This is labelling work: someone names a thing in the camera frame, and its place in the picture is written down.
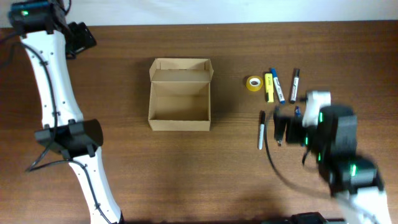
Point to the yellow highlighter marker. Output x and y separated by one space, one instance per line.
269 87

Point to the yellow tape roll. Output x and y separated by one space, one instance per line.
254 83

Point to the brown cardboard box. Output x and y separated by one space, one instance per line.
180 94

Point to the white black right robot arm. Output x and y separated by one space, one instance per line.
354 180

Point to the grey black permanent marker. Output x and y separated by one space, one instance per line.
261 130

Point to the blue whiteboard marker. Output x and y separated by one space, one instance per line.
278 87

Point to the black ballpoint pen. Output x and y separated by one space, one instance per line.
279 142

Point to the blue ballpoint pen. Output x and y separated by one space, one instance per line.
297 110

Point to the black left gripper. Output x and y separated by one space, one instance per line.
86 38

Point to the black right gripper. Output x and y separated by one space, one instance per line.
294 124

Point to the black whiteboard marker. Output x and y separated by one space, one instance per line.
295 84

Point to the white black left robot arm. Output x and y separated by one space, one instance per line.
67 137

